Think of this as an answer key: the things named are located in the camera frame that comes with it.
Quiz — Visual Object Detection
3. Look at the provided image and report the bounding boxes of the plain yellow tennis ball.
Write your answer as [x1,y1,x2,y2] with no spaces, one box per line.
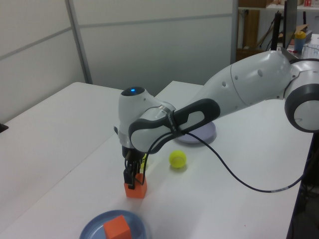
[169,149,187,169]

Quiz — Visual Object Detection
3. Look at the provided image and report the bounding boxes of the yellow tennis ball HEAD print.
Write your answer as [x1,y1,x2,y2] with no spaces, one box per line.
[140,153,150,171]

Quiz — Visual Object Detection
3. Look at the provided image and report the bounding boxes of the silver laptop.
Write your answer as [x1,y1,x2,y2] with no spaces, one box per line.
[281,46,300,63]

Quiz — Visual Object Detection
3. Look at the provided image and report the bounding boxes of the orange foam cube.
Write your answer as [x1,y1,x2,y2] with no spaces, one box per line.
[103,215,131,239]
[124,173,148,199]

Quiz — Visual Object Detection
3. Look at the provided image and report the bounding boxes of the white wall shelf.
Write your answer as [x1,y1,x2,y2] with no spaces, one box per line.
[238,6,319,11]

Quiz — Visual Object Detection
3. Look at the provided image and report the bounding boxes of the dark upright panel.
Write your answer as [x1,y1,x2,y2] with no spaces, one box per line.
[284,0,297,49]

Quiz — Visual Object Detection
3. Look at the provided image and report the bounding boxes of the brown cardboard box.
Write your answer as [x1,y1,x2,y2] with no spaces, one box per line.
[238,0,269,7]

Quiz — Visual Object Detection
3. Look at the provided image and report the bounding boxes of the purple plastic plate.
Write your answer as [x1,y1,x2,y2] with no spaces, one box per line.
[174,121,217,144]

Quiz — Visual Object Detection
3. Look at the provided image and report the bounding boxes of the blue plastic plate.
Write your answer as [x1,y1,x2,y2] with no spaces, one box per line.
[79,210,148,239]

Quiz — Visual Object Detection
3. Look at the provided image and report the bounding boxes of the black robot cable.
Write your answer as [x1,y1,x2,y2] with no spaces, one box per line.
[136,129,306,194]

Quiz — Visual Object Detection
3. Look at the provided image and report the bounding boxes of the black upright stand pole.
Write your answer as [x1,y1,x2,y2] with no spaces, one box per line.
[272,11,283,51]

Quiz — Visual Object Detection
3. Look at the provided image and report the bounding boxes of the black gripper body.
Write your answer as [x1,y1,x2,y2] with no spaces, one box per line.
[121,145,146,171]

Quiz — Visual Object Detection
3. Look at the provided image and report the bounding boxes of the clear plastic tray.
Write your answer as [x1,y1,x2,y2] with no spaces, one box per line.
[305,43,319,60]

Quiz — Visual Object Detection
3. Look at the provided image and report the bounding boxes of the blue bottle yellow lid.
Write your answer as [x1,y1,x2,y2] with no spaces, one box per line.
[295,31,306,52]

